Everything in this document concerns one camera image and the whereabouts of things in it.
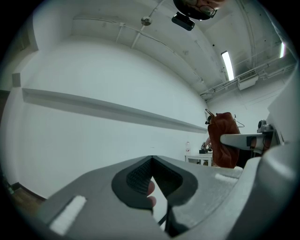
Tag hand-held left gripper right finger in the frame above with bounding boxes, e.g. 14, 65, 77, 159
152, 155, 244, 238

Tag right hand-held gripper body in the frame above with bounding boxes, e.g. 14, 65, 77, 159
180, 67, 300, 240

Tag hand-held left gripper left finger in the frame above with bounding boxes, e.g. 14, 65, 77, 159
34, 155, 171, 240

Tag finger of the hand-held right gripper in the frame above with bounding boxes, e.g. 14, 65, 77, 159
219, 130, 280, 152

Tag person's left hand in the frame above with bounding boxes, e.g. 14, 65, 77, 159
146, 181, 158, 209

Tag small white side table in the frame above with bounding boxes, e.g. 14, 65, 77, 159
184, 153, 214, 167

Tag white air conditioner unit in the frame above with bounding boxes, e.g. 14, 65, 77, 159
237, 69, 260, 91

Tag long ceiling light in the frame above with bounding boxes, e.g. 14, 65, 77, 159
221, 50, 235, 82
279, 41, 287, 59

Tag person's eyeglasses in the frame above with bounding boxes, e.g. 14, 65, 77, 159
197, 3, 218, 19

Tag round ceiling fixture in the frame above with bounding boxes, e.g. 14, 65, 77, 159
140, 15, 153, 27

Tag grey gripper camera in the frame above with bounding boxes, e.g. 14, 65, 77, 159
257, 119, 274, 134

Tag black head camera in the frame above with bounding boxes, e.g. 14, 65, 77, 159
171, 11, 196, 32

